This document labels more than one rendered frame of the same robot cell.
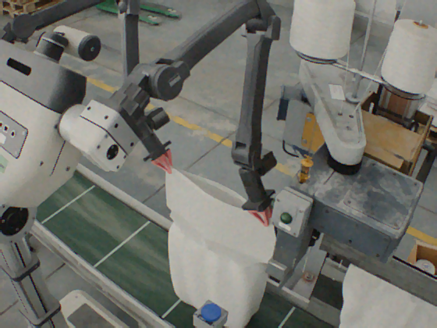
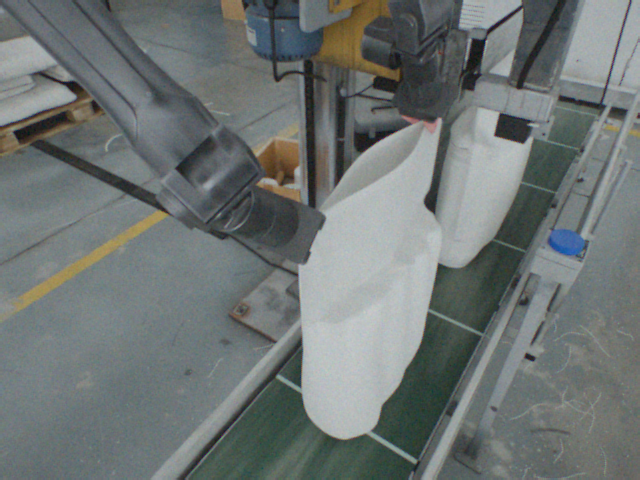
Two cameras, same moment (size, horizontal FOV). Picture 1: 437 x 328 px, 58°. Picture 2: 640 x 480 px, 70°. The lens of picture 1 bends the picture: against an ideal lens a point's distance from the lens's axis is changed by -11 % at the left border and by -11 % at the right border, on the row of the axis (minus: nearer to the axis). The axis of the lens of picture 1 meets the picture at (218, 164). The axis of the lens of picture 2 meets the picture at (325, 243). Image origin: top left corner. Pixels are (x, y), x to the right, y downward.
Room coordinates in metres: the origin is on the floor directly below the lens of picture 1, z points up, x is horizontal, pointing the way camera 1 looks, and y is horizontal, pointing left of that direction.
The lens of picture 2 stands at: (1.15, 0.65, 1.40)
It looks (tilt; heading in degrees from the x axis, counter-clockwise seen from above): 40 degrees down; 271
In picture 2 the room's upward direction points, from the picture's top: straight up
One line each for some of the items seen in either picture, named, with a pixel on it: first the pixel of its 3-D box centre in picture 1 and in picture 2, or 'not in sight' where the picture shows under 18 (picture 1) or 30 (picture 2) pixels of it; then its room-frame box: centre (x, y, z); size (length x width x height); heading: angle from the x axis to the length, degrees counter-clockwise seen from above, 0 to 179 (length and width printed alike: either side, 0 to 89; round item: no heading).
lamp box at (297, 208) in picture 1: (291, 212); not in sight; (0.72, -0.17, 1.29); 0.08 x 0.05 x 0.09; 57
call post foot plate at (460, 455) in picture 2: not in sight; (472, 452); (0.71, -0.01, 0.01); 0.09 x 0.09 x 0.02; 57
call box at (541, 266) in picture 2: (210, 318); (559, 256); (0.71, -0.01, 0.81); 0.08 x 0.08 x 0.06; 57
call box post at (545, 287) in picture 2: not in sight; (504, 381); (0.71, -0.01, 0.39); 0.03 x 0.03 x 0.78; 57
